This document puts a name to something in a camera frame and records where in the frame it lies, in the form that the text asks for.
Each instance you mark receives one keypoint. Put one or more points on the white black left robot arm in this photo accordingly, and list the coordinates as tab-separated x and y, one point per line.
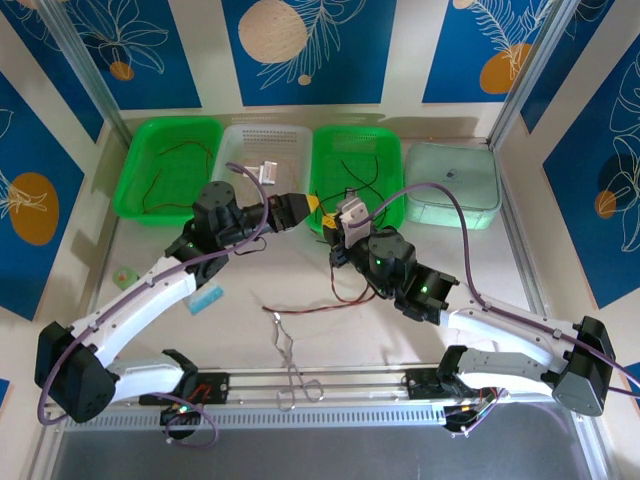
130	305

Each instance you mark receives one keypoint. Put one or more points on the white plastic basket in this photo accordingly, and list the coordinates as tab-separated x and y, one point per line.
290	145

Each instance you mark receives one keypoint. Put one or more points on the blue plastic packet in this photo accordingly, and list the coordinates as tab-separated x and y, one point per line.
207	297

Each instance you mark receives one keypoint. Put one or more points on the pale green zip case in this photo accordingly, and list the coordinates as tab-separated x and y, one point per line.
450	200

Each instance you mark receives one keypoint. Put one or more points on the green plastic basket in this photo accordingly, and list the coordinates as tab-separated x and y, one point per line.
130	200

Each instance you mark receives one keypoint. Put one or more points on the green basket with sticker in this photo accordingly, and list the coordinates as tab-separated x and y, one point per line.
390	150

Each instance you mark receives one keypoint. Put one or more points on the small green bottle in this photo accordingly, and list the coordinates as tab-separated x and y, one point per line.
125	279

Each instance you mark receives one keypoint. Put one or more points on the metal forceps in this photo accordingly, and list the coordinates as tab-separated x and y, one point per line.
289	360

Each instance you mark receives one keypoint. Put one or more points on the black controller board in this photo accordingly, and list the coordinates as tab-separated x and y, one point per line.
180	411
465	412

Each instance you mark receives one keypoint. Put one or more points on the aluminium mounting rail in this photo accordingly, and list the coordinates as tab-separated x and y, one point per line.
360	382

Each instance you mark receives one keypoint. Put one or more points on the aluminium table side rail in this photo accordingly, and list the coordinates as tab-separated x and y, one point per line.
515	240

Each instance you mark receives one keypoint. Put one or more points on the aluminium frame post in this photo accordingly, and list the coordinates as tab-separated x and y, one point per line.
540	60
80	55

